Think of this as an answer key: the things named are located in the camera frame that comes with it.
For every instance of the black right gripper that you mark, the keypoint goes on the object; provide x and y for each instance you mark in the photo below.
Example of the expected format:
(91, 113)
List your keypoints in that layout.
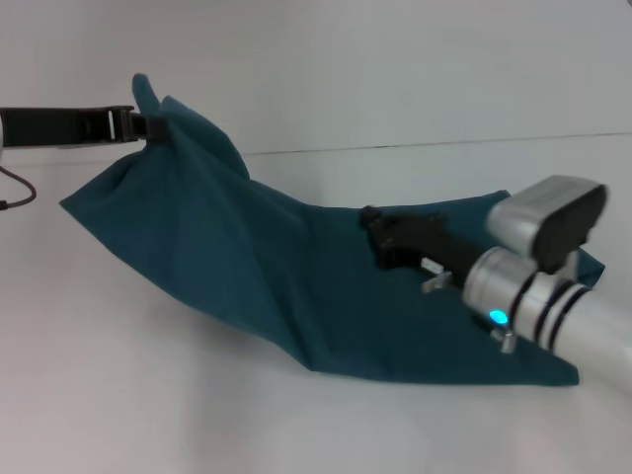
(434, 244)

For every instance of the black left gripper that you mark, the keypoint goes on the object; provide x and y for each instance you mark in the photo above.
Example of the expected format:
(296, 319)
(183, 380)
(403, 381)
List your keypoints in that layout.
(54, 126)

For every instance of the blue shirt with FREE print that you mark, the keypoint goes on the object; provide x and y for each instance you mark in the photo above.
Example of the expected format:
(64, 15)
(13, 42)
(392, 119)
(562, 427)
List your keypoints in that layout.
(222, 237)

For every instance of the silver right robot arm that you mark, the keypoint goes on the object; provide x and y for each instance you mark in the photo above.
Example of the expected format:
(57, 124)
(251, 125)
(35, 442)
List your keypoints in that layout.
(543, 306)

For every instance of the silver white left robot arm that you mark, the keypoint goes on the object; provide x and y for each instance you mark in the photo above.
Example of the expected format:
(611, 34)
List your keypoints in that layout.
(2, 135)

